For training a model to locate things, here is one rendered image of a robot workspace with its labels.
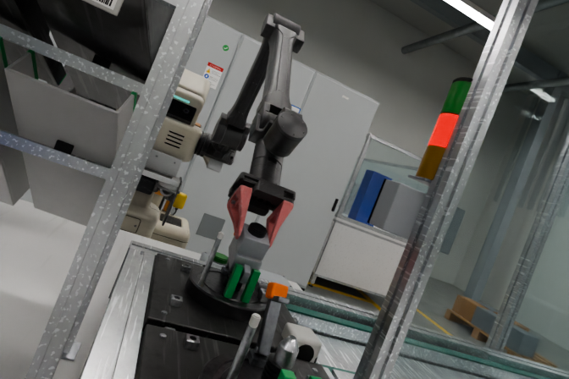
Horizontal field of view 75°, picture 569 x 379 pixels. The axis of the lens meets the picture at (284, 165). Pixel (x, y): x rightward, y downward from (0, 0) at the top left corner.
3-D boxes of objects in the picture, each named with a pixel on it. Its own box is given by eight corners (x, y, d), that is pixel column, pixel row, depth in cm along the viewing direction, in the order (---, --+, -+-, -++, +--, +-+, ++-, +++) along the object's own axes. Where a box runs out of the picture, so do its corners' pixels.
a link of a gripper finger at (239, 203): (276, 238, 56) (282, 189, 62) (232, 223, 54) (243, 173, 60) (257, 255, 61) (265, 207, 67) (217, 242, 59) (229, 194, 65)
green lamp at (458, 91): (433, 112, 56) (444, 83, 56) (457, 125, 58) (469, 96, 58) (456, 111, 52) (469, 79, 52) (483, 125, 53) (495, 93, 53)
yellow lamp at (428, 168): (408, 173, 56) (420, 144, 56) (433, 185, 58) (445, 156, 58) (429, 178, 51) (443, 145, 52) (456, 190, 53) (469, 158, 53)
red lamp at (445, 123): (420, 143, 56) (432, 113, 56) (445, 155, 58) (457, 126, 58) (443, 145, 52) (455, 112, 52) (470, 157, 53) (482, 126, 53)
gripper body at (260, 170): (295, 200, 62) (299, 167, 67) (240, 179, 59) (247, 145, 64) (278, 218, 67) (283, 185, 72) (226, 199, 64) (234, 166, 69)
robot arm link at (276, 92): (296, 43, 104) (261, 25, 101) (306, 26, 100) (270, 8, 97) (288, 156, 76) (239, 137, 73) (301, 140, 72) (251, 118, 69)
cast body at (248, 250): (228, 247, 62) (245, 212, 61) (251, 255, 64) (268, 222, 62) (229, 279, 55) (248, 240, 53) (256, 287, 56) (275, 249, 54)
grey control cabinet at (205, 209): (156, 238, 397) (234, 44, 400) (226, 260, 421) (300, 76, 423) (153, 255, 346) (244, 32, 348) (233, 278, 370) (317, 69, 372)
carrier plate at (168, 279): (152, 262, 68) (157, 251, 68) (271, 296, 75) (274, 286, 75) (140, 332, 45) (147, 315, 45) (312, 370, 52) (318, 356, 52)
